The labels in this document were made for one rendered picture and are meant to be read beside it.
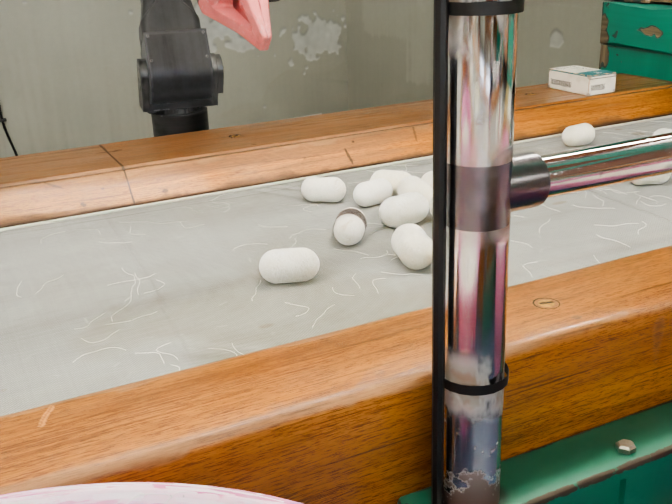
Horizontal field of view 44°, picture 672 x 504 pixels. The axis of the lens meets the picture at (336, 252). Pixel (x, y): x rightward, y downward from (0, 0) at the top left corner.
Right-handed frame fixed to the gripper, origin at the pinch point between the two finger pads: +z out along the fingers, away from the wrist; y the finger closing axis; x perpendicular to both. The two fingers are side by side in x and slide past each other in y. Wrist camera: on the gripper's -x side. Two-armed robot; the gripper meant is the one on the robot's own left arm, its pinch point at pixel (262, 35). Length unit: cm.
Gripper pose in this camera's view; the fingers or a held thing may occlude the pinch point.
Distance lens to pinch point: 62.1
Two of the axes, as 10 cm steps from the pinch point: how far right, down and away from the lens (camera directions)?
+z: 3.6, 8.4, -4.1
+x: -2.6, 5.1, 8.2
